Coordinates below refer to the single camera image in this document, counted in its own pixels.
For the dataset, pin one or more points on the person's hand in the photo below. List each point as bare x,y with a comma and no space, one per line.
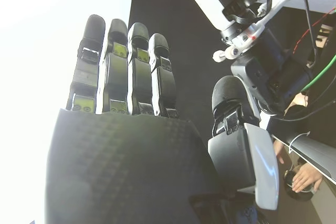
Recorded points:
307,179
279,153

